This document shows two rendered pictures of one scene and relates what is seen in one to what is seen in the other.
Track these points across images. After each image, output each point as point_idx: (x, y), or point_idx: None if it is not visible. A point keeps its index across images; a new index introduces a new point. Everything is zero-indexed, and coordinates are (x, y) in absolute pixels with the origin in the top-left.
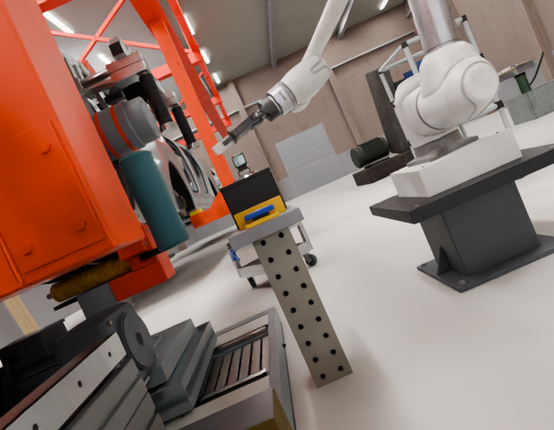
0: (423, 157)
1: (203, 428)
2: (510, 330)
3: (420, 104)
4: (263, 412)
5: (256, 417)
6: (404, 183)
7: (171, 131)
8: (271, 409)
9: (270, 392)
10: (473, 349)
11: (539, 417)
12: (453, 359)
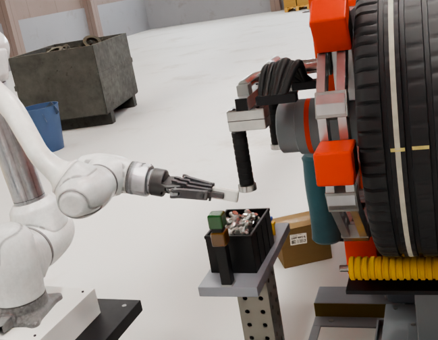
0: (50, 301)
1: (359, 296)
2: (174, 338)
3: (53, 239)
4: (323, 290)
5: (327, 289)
6: (66, 328)
7: (277, 149)
8: (319, 289)
9: (316, 299)
10: (199, 338)
11: (227, 302)
12: (212, 338)
